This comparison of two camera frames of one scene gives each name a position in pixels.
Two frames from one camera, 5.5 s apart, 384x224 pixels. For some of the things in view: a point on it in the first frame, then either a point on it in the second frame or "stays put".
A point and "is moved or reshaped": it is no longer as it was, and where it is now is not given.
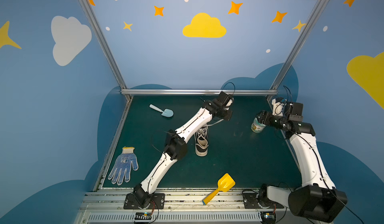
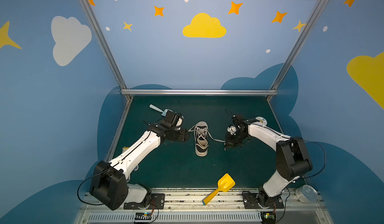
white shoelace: x=203 y=132 is moved or reshaped
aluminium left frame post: x=87 y=8 stays put
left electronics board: x=143 y=216 stays put
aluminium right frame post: x=319 y=5 stays put
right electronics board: x=268 y=217 stays put
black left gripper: x=225 y=114 to x=182 y=134
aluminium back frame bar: x=199 y=91 stays put
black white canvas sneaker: x=201 y=142 stays put
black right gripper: x=265 y=118 to x=231 y=138
